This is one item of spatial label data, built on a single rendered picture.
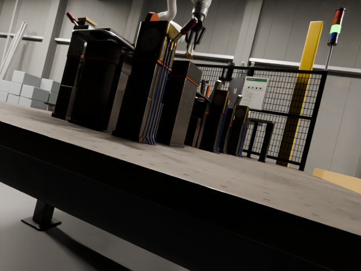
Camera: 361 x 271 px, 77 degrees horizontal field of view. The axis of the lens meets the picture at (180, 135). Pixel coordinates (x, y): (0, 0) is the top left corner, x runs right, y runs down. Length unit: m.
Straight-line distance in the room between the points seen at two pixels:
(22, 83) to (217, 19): 4.83
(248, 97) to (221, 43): 3.33
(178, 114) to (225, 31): 4.80
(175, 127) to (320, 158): 4.25
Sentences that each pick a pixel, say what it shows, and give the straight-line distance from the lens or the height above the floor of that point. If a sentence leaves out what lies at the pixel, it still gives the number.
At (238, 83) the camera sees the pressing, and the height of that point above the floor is 1.30.
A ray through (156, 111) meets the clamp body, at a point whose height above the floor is 0.80.
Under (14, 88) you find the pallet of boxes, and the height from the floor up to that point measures 0.89.
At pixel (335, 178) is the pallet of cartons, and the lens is 4.27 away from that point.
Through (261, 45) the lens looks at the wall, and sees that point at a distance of 5.36.
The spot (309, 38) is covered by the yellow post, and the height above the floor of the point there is 1.84.
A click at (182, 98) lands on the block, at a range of 0.89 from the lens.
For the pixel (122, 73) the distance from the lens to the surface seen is 0.89.
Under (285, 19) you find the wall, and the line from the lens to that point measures 5.60.
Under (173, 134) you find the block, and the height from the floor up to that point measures 0.75.
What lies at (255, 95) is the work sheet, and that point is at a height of 1.28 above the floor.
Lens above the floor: 0.75
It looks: level
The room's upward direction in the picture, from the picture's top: 14 degrees clockwise
